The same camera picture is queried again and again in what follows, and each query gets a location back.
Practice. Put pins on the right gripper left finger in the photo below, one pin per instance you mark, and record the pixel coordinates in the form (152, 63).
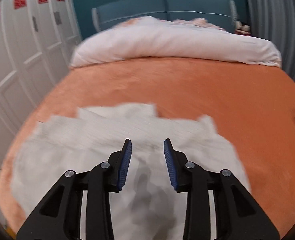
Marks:
(58, 214)

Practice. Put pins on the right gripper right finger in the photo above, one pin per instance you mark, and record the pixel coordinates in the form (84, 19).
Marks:
(238, 215)

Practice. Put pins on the orange plush bed cover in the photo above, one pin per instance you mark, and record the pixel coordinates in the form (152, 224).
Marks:
(253, 107)

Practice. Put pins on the plush toy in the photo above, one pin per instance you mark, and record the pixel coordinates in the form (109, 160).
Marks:
(242, 29)

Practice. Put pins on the white wardrobe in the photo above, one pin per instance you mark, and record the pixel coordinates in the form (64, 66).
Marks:
(37, 39)

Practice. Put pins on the pale pink duvet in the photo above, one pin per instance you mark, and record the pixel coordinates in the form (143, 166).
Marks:
(151, 37)

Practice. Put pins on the blue upholstered headboard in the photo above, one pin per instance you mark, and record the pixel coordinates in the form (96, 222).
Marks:
(222, 13)

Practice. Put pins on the grey curtain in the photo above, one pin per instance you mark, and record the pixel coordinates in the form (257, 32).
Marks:
(274, 20)

